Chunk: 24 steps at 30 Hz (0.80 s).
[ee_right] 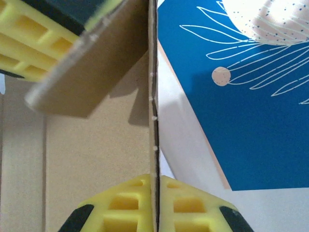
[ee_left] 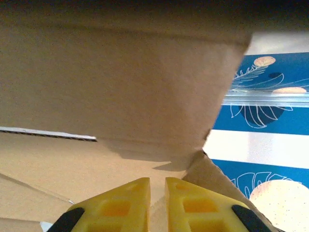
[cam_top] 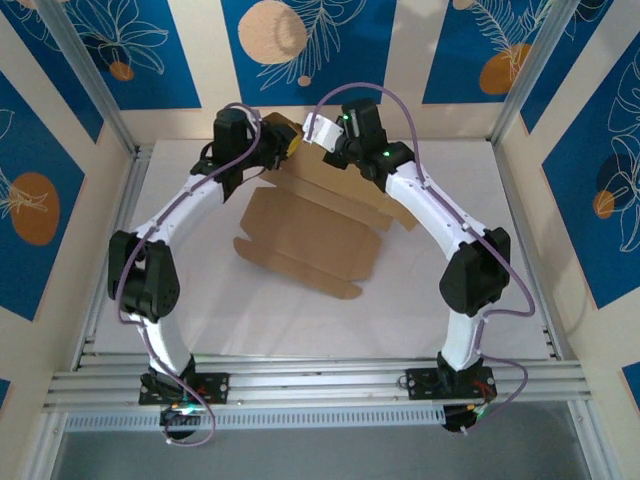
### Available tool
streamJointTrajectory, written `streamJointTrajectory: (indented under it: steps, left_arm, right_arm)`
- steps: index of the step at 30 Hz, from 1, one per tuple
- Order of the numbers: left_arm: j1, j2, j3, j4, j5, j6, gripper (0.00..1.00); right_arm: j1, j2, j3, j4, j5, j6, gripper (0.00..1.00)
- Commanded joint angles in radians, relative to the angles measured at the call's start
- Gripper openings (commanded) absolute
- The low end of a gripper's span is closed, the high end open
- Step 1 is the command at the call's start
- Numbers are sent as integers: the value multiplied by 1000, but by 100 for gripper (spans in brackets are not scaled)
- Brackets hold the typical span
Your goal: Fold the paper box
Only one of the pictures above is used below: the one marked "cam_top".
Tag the brown cardboard paper box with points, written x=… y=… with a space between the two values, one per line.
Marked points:
x=310 y=235

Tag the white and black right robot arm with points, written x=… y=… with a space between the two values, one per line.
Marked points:
x=430 y=210

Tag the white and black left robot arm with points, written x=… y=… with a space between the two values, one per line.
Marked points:
x=185 y=205

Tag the aluminium side rail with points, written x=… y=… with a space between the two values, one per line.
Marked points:
x=132 y=190
x=552 y=345

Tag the aluminium frame post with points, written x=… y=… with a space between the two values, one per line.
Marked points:
x=85 y=75
x=530 y=70

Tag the aluminium cross frame rails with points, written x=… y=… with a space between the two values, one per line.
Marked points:
x=320 y=380

